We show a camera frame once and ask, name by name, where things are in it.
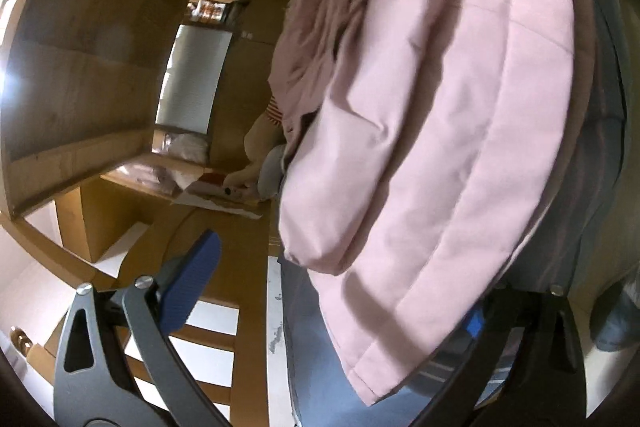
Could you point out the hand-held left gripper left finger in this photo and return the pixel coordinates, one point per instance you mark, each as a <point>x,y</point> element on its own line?
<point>192,282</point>

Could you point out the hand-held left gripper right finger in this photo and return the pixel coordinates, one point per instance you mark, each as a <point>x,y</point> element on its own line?
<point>476,324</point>

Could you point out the pink jacket with black stripes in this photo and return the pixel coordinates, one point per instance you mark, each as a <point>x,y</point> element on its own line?
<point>425,132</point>

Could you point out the small beige plush toy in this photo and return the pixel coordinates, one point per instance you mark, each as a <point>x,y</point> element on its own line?
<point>240,193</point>

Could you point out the red box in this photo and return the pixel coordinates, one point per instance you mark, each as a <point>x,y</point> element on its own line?
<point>211,178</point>

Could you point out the clear plastic bag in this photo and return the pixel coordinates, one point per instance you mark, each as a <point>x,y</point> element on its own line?
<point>182,147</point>

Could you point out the blue denim cloth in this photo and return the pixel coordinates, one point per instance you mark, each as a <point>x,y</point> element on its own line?
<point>617,322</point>

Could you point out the plush doll with striped shirt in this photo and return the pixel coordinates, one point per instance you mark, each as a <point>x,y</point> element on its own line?
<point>262,142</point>

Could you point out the wooden cabinet unit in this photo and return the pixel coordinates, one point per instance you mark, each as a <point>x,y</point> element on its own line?
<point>90,57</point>

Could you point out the row of small shelf packets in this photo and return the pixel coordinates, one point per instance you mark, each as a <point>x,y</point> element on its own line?
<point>212,11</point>

